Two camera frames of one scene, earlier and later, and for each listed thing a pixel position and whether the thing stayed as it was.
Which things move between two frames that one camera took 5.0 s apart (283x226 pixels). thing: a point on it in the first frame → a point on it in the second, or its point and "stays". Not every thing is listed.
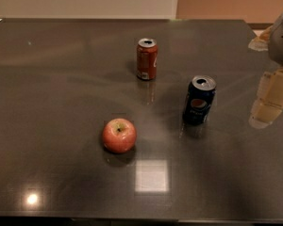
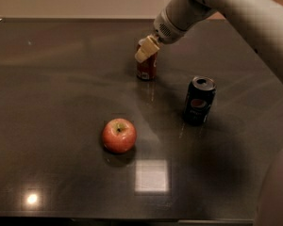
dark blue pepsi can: (199, 100) stays
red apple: (119, 136) stays
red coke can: (146, 58) stays
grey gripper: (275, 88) → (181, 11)
